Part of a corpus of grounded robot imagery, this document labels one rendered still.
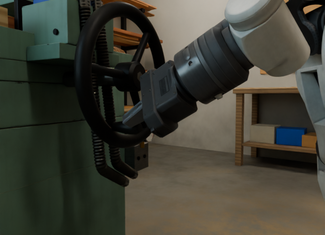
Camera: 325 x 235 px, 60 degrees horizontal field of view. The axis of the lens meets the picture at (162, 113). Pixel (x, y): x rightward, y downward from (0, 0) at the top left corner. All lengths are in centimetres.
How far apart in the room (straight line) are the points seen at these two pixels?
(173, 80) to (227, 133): 358
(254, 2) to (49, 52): 38
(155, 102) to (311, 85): 61
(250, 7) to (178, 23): 411
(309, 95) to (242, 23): 60
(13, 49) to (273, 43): 46
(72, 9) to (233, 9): 34
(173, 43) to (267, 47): 408
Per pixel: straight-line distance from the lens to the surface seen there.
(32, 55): 62
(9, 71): 61
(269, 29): 37
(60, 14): 60
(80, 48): 48
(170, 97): 39
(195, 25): 429
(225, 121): 397
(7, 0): 84
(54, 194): 70
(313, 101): 93
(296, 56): 41
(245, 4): 36
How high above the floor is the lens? 77
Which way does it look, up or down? 3 degrees down
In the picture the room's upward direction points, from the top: straight up
